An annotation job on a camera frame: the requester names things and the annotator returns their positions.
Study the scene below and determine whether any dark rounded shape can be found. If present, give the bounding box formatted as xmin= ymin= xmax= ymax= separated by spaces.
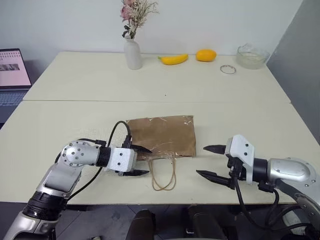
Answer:
xmin=186 ymin=204 xmax=227 ymax=240
xmin=125 ymin=208 xmax=158 ymax=240

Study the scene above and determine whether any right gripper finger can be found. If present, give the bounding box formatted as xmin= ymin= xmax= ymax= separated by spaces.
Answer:
xmin=202 ymin=144 xmax=227 ymax=155
xmin=195 ymin=170 xmax=231 ymax=187

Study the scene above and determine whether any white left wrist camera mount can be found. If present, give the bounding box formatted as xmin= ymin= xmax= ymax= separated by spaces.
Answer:
xmin=107 ymin=146 xmax=138 ymax=174

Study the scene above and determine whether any yellow orange mango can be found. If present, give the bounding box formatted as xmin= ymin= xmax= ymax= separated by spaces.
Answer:
xmin=195 ymin=49 xmax=218 ymax=63

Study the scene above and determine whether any brown paper bag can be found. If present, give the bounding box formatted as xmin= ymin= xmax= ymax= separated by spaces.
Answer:
xmin=124 ymin=114 xmax=197 ymax=192

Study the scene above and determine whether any white ceramic vase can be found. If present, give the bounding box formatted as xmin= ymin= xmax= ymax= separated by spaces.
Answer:
xmin=124 ymin=34 xmax=143 ymax=71

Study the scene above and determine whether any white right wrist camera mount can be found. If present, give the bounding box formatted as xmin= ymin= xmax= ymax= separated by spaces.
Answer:
xmin=224 ymin=134 xmax=256 ymax=185

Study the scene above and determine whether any clear glass bowl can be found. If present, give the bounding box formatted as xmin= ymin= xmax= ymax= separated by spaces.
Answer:
xmin=236 ymin=43 xmax=271 ymax=70

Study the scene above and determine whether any dried flower bouquet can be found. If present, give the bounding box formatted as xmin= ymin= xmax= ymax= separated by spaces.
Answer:
xmin=119 ymin=0 xmax=160 ymax=40

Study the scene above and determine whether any open laptop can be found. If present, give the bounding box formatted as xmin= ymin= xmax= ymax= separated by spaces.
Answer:
xmin=0 ymin=48 xmax=33 ymax=125

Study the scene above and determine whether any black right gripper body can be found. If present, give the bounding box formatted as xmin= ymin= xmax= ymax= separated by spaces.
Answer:
xmin=225 ymin=156 xmax=247 ymax=191

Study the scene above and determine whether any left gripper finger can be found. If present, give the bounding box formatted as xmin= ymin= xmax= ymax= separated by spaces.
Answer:
xmin=131 ymin=144 xmax=153 ymax=155
xmin=123 ymin=169 xmax=150 ymax=178

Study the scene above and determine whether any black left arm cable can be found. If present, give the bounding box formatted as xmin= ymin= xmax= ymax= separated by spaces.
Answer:
xmin=55 ymin=120 xmax=133 ymax=203

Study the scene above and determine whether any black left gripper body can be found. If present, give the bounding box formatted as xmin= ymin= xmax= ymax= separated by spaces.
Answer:
xmin=113 ymin=134 xmax=139 ymax=178

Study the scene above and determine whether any yellow banana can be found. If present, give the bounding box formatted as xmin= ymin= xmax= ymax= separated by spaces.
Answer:
xmin=157 ymin=53 xmax=189 ymax=66

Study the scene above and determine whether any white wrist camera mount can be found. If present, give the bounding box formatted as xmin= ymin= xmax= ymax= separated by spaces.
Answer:
xmin=107 ymin=146 xmax=138 ymax=174
xmin=224 ymin=134 xmax=256 ymax=185

